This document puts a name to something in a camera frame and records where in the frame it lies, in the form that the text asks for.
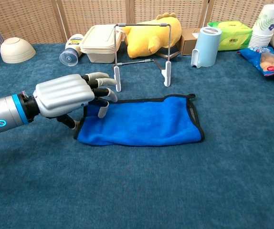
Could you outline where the blue and grey cloth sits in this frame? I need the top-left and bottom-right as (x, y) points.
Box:
(74, 94), (206, 147)

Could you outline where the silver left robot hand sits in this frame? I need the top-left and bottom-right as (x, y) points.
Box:
(32, 72), (118, 130)

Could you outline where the stack of paper cups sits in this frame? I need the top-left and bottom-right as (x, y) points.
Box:
(248, 4), (274, 48)

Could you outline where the light blue cylinder holder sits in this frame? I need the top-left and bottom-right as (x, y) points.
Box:
(190, 26), (222, 69)

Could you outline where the blue cookie snack bag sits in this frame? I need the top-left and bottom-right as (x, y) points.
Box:
(237, 46), (274, 77)

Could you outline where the teal table cloth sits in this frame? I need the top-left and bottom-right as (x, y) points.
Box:
(0, 42), (274, 229)

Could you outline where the woven folding screen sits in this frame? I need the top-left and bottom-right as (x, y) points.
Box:
(0, 0), (274, 46)

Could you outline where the metal wire rack stand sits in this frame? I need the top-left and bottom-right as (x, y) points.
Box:
(113, 22), (173, 93)

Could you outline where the mayonnaise squeeze bottle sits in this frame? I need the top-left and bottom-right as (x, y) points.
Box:
(59, 33), (84, 67)

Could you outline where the green tissue pack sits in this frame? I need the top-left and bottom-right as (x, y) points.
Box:
(207, 21), (253, 52)

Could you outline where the beige upturned bowl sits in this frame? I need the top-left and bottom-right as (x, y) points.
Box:
(0, 37), (36, 64)

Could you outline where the beige lidded lunch box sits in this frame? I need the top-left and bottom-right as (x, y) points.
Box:
(80, 24), (126, 64)

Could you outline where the brown cardboard box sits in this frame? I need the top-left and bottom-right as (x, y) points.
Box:
(179, 28), (202, 56)

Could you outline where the yellow plush toy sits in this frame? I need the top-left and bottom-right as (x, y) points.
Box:
(121, 12), (182, 59)

